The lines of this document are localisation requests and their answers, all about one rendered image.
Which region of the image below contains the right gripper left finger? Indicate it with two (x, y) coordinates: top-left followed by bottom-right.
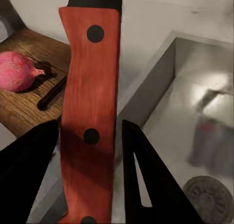
(0, 120), (59, 224)

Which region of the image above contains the cutting board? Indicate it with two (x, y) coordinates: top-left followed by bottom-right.
(0, 28), (72, 138)

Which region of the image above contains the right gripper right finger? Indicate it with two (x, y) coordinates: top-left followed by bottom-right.
(122, 120), (205, 224)

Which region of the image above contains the parer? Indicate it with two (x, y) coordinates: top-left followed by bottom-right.
(58, 0), (122, 224)

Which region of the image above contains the vidalia onion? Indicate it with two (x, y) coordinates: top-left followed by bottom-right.
(0, 52), (44, 91)

